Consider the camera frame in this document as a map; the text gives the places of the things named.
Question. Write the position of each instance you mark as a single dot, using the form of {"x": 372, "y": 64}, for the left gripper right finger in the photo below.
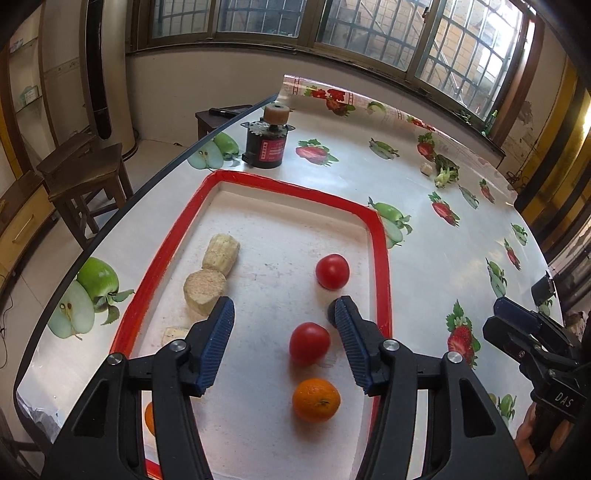
{"x": 466, "y": 437}

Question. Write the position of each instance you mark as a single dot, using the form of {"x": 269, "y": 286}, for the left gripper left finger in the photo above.
{"x": 102, "y": 436}

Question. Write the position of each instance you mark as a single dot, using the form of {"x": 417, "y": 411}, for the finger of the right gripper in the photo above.
{"x": 512, "y": 338}
{"x": 521, "y": 313}

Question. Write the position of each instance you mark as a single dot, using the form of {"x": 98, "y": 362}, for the orange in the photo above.
{"x": 316, "y": 400}
{"x": 149, "y": 419}

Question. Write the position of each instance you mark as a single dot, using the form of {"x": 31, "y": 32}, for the beige block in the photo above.
{"x": 202, "y": 289}
{"x": 221, "y": 254}
{"x": 173, "y": 333}

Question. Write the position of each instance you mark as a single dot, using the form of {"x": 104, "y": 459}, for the red tomato with stem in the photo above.
{"x": 332, "y": 272}

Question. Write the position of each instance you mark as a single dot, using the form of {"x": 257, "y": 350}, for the black motor with shaft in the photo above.
{"x": 543, "y": 289}

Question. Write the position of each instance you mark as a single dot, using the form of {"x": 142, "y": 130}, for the fruit print tablecloth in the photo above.
{"x": 451, "y": 251}

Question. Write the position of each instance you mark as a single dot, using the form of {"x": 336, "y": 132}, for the green leafy vegetable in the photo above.
{"x": 447, "y": 171}

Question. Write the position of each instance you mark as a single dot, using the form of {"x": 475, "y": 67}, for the small beige cube by vegetable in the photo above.
{"x": 427, "y": 169}

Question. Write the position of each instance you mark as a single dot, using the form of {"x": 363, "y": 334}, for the green bottle on windowsill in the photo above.
{"x": 490, "y": 123}

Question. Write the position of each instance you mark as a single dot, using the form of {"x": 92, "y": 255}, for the wooden stool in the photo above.
{"x": 84, "y": 181}

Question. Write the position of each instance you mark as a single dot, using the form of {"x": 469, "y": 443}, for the black red motor with cork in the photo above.
{"x": 266, "y": 138}

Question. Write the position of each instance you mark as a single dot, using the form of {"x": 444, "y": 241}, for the tall white air conditioner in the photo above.
{"x": 103, "y": 73}

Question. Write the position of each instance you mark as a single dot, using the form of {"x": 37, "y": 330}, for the wooden wall shelf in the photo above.
{"x": 27, "y": 132}

